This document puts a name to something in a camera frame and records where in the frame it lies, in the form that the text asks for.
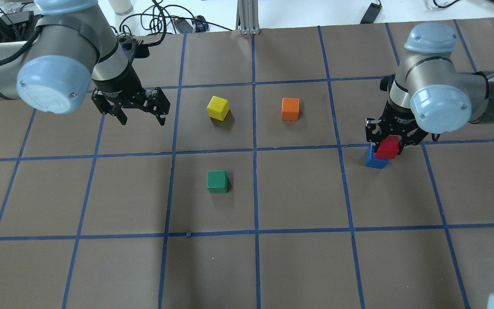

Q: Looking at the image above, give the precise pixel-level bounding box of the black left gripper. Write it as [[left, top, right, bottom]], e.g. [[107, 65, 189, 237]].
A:
[[91, 64, 171, 126]]

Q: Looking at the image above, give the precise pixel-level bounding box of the black power adapter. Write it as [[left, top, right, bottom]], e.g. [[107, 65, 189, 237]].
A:
[[172, 18, 194, 33], [360, 1, 382, 24]]

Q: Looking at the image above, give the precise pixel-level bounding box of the red wooden block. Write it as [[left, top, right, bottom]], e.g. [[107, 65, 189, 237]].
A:
[[373, 135, 401, 160]]

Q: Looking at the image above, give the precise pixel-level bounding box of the yellow wooden block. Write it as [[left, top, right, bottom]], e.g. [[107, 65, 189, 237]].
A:
[[207, 96, 230, 121]]

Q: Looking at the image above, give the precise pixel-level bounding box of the green wooden block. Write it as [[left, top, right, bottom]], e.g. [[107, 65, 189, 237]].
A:
[[206, 170, 229, 194]]

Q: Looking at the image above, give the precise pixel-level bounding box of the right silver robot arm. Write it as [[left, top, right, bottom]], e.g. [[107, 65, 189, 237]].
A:
[[365, 22, 494, 160]]

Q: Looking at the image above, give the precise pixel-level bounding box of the blue wooden block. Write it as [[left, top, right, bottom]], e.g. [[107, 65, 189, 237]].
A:
[[364, 144, 391, 170]]

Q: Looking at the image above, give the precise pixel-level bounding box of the aluminium frame post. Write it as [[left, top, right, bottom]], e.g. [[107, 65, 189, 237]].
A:
[[235, 0, 260, 35]]

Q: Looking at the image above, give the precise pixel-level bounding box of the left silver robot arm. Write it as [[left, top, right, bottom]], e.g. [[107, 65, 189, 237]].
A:
[[0, 0, 171, 125]]

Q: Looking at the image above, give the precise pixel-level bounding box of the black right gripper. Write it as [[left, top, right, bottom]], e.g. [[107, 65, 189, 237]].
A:
[[365, 101, 429, 156]]

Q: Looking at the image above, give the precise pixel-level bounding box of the orange wooden block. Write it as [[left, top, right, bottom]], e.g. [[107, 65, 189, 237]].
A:
[[281, 97, 300, 121]]

